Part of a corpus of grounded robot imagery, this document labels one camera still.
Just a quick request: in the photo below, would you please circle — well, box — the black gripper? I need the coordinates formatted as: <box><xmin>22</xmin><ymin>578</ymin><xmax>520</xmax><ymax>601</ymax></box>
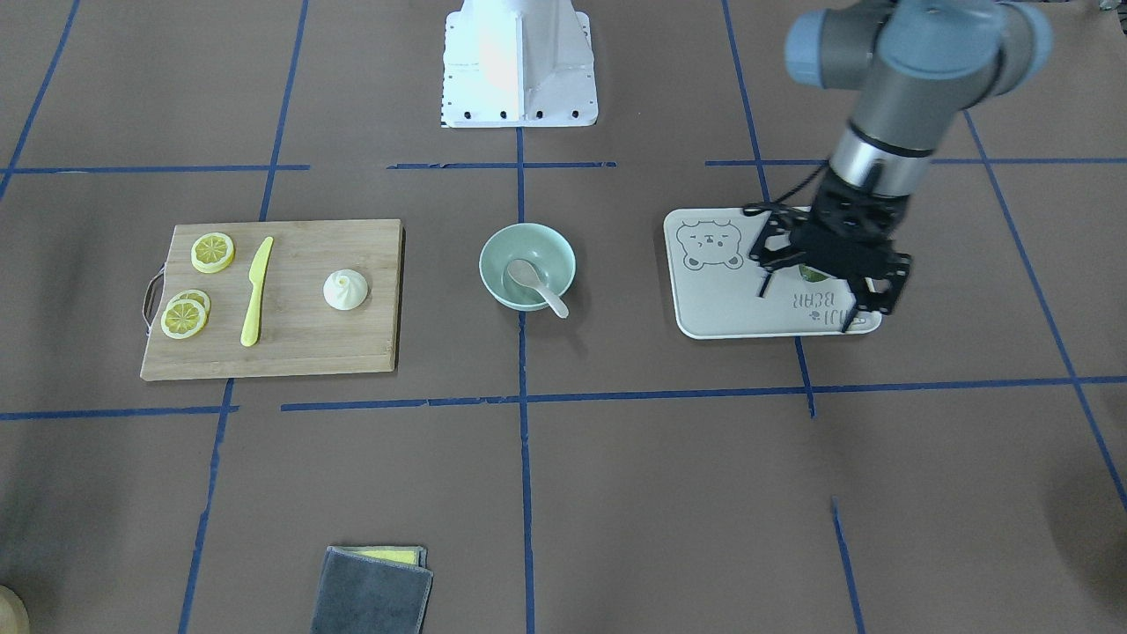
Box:
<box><xmin>746</xmin><ymin>173</ymin><xmax>912</xmax><ymax>334</ymax></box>

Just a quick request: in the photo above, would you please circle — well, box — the white spoon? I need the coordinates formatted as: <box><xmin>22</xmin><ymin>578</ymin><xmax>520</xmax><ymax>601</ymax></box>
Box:
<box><xmin>505</xmin><ymin>258</ymin><xmax>569</xmax><ymax>320</ymax></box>

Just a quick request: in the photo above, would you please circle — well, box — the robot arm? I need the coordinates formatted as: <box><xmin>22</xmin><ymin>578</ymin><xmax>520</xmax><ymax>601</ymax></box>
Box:
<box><xmin>743</xmin><ymin>1</ymin><xmax>1053</xmax><ymax>330</ymax></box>

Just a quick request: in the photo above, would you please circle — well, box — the green bowl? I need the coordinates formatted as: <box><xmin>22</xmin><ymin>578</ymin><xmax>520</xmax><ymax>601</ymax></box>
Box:
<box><xmin>478</xmin><ymin>222</ymin><xmax>577</xmax><ymax>312</ymax></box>

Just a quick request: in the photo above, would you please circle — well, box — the white bear tray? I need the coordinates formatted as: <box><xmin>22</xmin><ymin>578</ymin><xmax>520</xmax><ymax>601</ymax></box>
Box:
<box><xmin>663</xmin><ymin>208</ymin><xmax>854</xmax><ymax>340</ymax></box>

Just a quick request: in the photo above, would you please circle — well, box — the yellow sponge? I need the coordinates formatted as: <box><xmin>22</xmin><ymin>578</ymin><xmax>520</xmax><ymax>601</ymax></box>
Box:
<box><xmin>343</xmin><ymin>545</ymin><xmax>427</xmax><ymax>568</ymax></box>

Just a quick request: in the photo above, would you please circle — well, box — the grey folded cloth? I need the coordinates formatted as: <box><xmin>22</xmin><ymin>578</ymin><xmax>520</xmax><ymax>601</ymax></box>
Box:
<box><xmin>310</xmin><ymin>545</ymin><xmax>433</xmax><ymax>633</ymax></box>

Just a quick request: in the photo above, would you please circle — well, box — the yellow plastic knife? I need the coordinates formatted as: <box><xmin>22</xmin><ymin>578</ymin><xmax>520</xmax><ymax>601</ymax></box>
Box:
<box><xmin>239</xmin><ymin>236</ymin><xmax>274</xmax><ymax>348</ymax></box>

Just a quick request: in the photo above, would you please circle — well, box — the wooden cutting board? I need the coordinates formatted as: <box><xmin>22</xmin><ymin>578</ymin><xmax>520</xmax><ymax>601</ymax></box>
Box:
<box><xmin>140</xmin><ymin>218</ymin><xmax>405</xmax><ymax>381</ymax></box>

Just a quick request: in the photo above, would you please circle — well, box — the lemon slice pair front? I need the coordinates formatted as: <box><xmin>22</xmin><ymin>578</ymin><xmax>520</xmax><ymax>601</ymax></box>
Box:
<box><xmin>158</xmin><ymin>289</ymin><xmax>212</xmax><ymax>340</ymax></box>

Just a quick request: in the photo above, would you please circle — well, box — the wooden stand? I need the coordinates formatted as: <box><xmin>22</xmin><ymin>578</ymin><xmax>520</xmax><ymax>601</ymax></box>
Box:
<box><xmin>0</xmin><ymin>586</ymin><xmax>32</xmax><ymax>634</ymax></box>

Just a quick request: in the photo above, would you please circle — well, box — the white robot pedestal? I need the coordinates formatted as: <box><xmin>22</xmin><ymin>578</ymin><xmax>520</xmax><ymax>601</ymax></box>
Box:
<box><xmin>440</xmin><ymin>1</ymin><xmax>600</xmax><ymax>130</ymax></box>

